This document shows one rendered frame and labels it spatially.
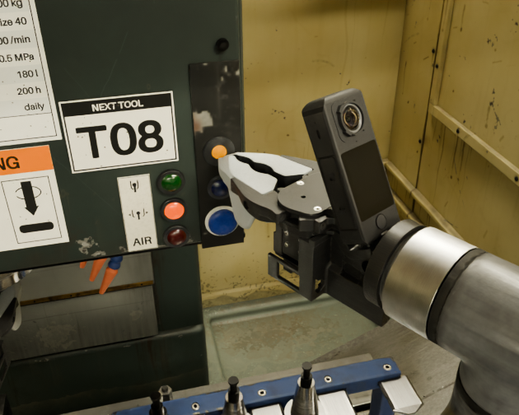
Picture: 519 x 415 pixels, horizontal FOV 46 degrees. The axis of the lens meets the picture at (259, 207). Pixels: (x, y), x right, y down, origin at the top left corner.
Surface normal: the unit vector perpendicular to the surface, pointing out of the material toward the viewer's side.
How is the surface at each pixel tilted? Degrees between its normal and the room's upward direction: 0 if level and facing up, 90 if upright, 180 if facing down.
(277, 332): 0
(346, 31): 90
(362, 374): 0
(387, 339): 24
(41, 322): 91
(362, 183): 61
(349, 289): 90
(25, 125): 90
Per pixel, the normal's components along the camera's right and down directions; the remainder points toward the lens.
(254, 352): -0.01, -0.84
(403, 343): -0.41, -0.71
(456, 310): -0.64, -0.07
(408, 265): -0.51, -0.34
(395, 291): -0.72, 0.22
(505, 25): -0.97, 0.14
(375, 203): 0.60, -0.07
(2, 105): 0.25, 0.52
